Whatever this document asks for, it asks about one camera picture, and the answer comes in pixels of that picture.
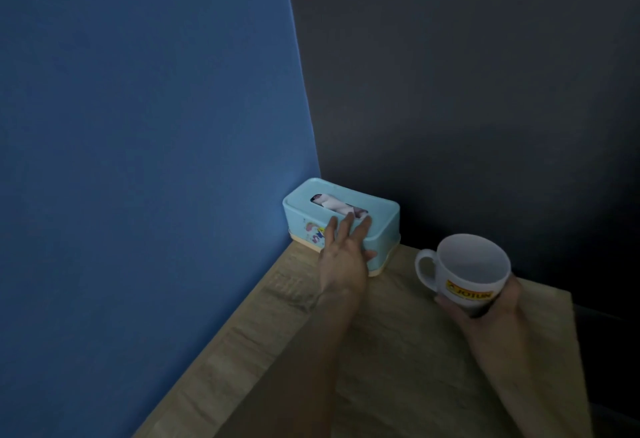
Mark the person's right hand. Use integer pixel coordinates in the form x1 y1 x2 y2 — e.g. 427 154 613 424
433 272 531 379

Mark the person's left hand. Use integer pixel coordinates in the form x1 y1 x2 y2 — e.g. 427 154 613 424
317 212 379 301

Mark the white mug yellow label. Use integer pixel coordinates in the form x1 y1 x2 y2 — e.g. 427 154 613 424
413 233 512 316

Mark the person's left forearm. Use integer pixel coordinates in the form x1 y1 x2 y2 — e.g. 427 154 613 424
215 287 369 438

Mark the teal tissue box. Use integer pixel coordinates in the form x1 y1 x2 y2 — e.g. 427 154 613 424
282 177 402 277

